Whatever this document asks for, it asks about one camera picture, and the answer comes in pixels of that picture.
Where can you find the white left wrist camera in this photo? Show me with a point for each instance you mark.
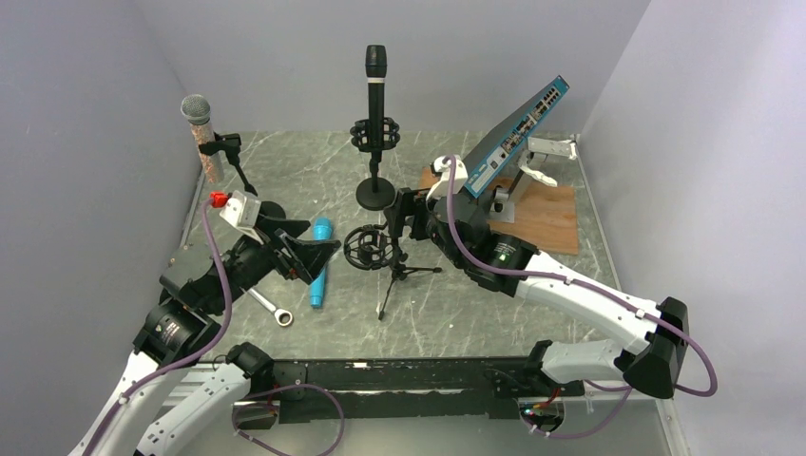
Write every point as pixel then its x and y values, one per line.
pixel 241 211

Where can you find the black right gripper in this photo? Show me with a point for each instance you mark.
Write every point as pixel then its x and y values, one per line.
pixel 397 213

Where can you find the grey metal bracket stand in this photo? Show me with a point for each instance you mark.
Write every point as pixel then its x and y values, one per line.
pixel 505 197

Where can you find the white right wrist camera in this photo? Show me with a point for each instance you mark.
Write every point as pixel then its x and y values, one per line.
pixel 452 175

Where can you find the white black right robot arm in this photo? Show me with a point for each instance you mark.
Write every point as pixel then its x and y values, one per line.
pixel 645 341

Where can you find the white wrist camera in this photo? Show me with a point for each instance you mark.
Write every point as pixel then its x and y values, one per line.
pixel 452 175
pixel 241 211

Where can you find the silver head glitter microphone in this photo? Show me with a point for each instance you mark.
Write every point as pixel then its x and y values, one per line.
pixel 197 111

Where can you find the silver ratchet wrench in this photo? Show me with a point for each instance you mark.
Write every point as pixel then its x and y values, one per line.
pixel 283 317

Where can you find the black clip microphone stand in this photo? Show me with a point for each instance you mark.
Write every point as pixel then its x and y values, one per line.
pixel 230 145

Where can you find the black tripod shock mount stand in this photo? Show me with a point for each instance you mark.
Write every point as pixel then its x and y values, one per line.
pixel 369 248

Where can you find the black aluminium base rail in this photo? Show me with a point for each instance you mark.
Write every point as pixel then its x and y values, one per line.
pixel 306 390

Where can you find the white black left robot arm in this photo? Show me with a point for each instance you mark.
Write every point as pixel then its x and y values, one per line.
pixel 199 291

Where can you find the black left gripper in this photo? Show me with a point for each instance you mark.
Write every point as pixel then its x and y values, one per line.
pixel 307 257

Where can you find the black round base stand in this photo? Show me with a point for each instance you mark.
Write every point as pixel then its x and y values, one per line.
pixel 375 193

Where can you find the black microphone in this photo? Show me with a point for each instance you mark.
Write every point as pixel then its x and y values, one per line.
pixel 376 71

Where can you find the wooden board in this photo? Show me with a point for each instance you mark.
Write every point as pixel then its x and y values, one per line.
pixel 543 216

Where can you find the blue network switch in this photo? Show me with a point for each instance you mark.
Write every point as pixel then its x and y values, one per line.
pixel 500 146

